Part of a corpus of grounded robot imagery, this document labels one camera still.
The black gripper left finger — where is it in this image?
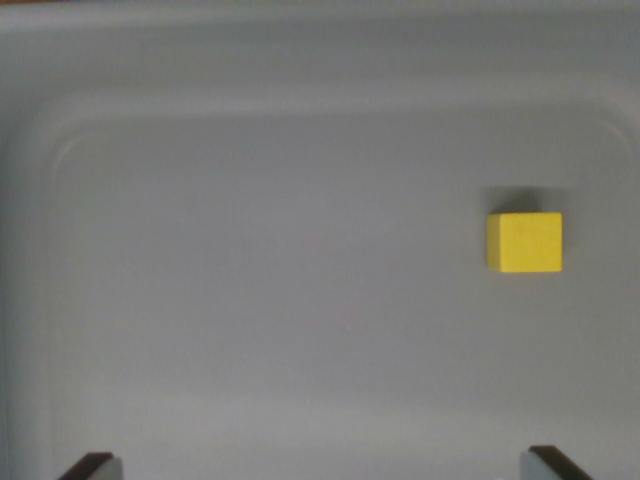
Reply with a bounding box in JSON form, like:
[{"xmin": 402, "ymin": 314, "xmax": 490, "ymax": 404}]
[{"xmin": 57, "ymin": 451, "xmax": 124, "ymax": 480}]

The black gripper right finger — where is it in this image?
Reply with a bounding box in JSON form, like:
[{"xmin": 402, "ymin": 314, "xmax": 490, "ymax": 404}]
[{"xmin": 519, "ymin": 444, "xmax": 595, "ymax": 480}]

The yellow cube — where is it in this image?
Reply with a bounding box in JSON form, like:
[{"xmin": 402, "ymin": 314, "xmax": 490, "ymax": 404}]
[{"xmin": 486, "ymin": 211, "xmax": 564, "ymax": 274}]

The grey plastic bin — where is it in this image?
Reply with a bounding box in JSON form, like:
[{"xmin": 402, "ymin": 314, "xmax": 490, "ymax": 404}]
[{"xmin": 0, "ymin": 0, "xmax": 640, "ymax": 480}]

